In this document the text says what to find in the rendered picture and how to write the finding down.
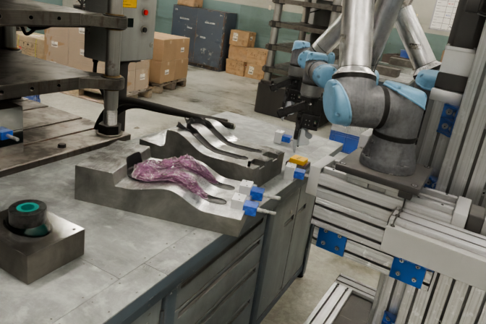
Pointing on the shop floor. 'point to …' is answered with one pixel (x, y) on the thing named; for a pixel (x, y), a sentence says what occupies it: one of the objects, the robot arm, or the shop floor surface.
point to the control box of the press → (142, 36)
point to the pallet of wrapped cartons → (141, 87)
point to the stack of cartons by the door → (245, 56)
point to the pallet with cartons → (168, 62)
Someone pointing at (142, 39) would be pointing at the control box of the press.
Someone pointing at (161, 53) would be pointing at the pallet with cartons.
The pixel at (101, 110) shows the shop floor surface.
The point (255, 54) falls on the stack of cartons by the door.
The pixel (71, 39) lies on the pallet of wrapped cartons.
